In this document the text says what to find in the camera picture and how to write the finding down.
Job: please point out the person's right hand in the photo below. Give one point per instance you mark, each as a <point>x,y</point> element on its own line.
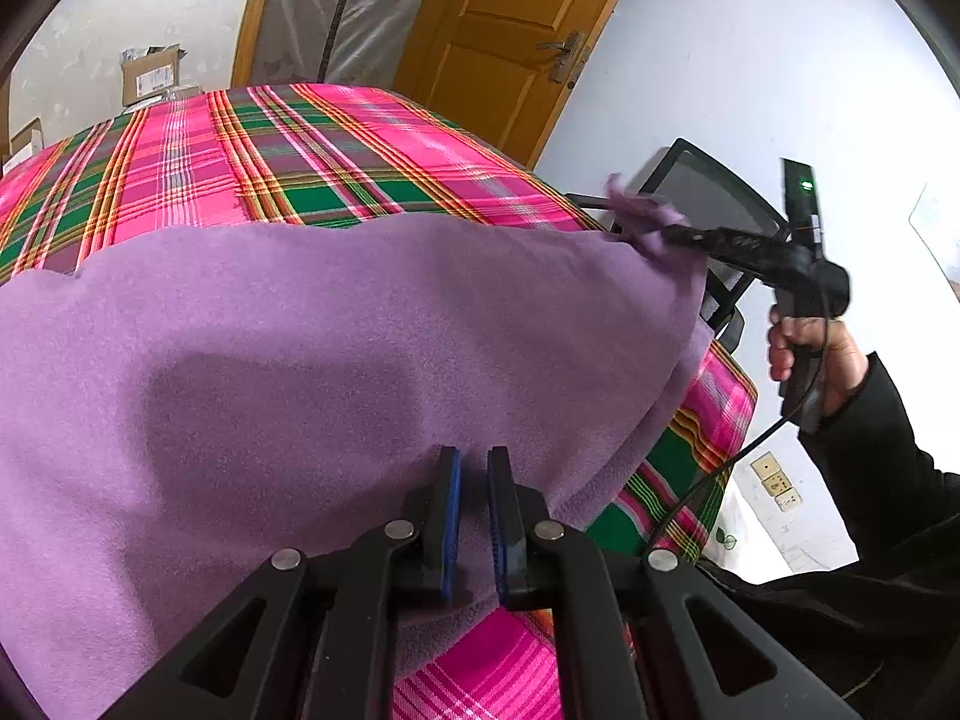
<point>844,364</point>

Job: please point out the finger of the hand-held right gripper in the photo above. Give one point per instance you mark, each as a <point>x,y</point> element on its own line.
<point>727,240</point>

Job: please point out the wooden door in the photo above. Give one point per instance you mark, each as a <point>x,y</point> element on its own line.
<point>495,30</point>

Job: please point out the grey plastic curtain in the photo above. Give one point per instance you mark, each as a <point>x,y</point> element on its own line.
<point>375,7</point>

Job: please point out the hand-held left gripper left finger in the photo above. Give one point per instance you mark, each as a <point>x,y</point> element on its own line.
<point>448,532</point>

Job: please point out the white wall socket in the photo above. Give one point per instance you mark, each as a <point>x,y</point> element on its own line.
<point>776,481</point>

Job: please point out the pink plaid blanket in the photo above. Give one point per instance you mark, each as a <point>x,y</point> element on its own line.
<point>262,157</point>

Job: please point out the black chair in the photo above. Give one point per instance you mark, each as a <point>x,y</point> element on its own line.
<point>697,180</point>

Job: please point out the open cardboard box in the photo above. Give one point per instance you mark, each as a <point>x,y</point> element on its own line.
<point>150,79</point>

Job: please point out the purple fleece pants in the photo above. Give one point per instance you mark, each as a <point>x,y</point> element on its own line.
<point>300,330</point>

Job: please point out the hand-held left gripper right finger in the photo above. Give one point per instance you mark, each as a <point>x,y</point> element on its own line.
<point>501,540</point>

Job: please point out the person's right forearm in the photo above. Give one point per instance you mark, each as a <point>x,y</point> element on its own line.
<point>885,450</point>

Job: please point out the person's black jacket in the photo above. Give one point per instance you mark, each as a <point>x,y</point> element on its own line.
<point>862,615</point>

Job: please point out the white open box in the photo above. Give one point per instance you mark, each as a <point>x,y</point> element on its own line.
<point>26,141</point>

